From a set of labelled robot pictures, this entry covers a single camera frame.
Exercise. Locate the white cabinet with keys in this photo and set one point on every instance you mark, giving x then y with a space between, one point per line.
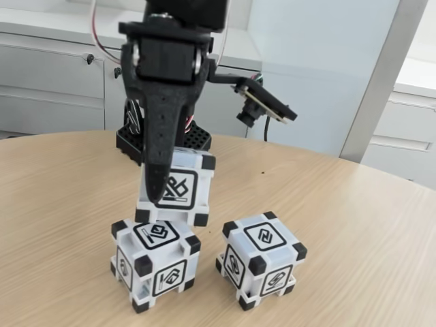
51 78

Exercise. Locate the grey metal pillar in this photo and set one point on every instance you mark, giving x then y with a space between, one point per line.
378 85

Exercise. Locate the black cabinet key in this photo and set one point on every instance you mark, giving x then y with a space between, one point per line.
91 58
117 72

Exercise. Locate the black round disc white lines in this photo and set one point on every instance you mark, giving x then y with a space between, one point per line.
131 119

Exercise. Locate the gripper camera on black mount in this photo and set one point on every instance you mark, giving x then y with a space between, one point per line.
269 102

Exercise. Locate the white drawer cabinet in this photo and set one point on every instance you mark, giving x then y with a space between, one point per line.
408 119

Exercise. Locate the white cube zigzag symbol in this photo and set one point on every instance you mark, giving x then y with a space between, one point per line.
262 238

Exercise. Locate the white cube stacked-squares symbol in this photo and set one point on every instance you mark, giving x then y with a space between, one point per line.
170 276

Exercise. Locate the white cube letter-like symbol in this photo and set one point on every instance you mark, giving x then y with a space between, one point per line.
194 184

